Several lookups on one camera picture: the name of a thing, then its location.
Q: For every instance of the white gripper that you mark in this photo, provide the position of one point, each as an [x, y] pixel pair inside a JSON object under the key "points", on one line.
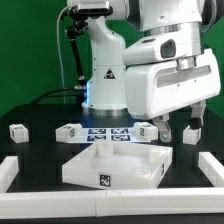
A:
{"points": [[157, 89]]}

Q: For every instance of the white square table top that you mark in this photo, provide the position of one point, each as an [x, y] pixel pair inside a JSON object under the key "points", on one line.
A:
{"points": [[118, 165]]}

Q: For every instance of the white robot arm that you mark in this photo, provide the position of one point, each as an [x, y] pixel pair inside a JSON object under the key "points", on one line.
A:
{"points": [[148, 58]]}

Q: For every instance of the fiducial marker sheet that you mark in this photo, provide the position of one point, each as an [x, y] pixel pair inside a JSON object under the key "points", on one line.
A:
{"points": [[90, 135]]}

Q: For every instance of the white U-shaped fence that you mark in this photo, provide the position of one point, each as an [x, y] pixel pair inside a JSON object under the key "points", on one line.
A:
{"points": [[60, 204]]}

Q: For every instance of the black camera on mount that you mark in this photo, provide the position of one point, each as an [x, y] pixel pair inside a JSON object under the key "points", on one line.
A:
{"points": [[80, 13]]}

